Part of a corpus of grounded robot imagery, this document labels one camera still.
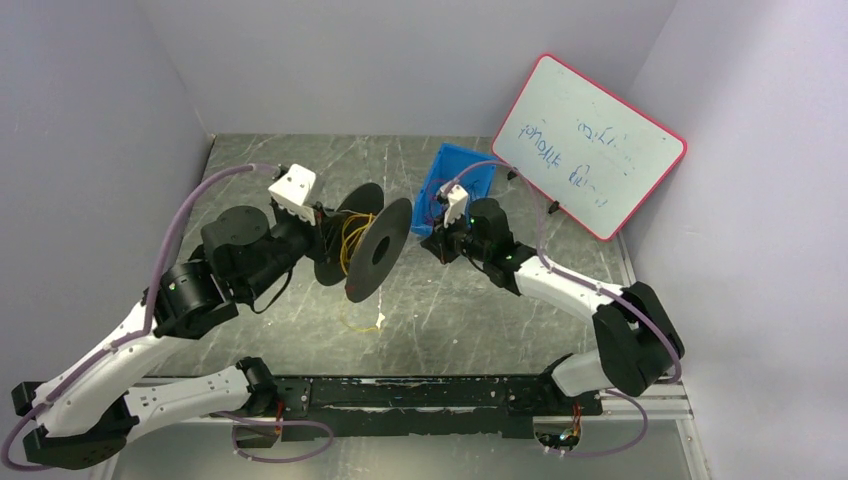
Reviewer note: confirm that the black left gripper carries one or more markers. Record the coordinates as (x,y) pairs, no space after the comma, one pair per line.
(315,234)

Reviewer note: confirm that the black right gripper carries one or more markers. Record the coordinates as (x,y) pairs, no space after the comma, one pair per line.
(444,242)

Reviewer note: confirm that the grey perforated cable spool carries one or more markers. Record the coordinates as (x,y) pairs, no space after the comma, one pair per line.
(373,239)

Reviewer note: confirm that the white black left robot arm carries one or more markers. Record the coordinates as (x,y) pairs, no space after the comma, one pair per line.
(94,409)

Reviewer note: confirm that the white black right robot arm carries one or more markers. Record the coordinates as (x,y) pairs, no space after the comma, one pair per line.
(636,342)

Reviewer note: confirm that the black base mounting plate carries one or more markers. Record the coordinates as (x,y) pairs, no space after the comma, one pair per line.
(270,406)

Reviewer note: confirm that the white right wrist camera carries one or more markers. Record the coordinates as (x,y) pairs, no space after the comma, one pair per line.
(456,202)

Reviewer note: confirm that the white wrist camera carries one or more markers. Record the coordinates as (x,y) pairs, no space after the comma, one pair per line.
(293,192)
(456,202)

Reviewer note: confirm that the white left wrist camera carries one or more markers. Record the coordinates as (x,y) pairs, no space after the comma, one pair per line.
(293,192)

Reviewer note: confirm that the white board red frame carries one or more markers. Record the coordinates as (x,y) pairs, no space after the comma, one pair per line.
(584,147)

